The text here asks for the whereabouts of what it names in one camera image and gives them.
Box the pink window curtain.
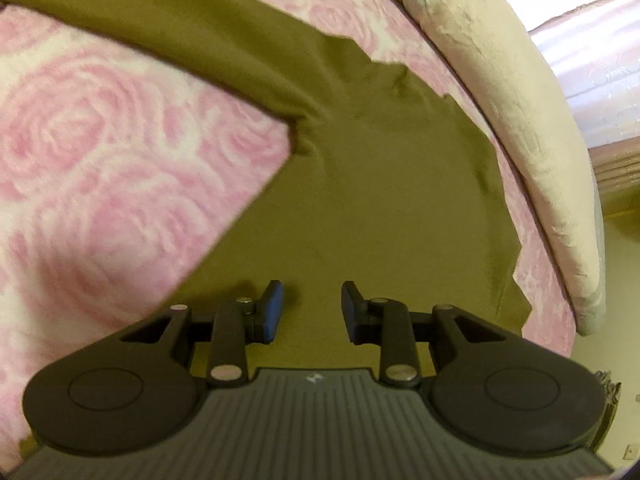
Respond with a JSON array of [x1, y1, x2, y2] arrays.
[[529, 0, 639, 195]]

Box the olive green shirt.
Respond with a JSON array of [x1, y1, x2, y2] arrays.
[[3, 0, 532, 367]]

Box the stack of green folded clothes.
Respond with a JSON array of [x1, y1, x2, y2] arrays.
[[593, 370, 622, 445]]

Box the grey and cream duvet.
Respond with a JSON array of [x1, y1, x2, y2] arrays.
[[398, 0, 606, 336]]

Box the pink floral bed blanket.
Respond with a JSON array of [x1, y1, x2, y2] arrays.
[[1, 0, 575, 471]]

